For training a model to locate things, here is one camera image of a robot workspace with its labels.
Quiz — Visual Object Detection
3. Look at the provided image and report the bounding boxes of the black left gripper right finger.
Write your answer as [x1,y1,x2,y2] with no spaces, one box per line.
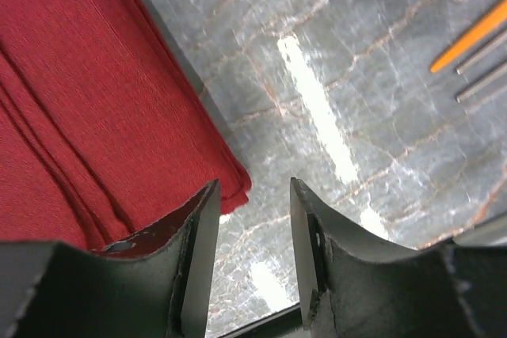
[290,179,487,337]

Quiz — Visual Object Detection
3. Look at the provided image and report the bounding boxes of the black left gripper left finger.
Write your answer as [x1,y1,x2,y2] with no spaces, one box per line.
[1,180,221,337]

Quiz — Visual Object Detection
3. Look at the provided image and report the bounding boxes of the red cloth napkin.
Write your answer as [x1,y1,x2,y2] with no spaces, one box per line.
[1,0,251,249]

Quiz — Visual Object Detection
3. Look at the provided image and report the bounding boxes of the orange plastic fork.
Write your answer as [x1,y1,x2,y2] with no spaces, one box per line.
[429,0,506,73]

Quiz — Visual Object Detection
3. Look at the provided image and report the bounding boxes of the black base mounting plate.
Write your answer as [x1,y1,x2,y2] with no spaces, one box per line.
[220,303,311,338]

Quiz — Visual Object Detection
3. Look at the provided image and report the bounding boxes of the chopstick with tan handle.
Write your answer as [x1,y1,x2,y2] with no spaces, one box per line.
[456,29,507,74]

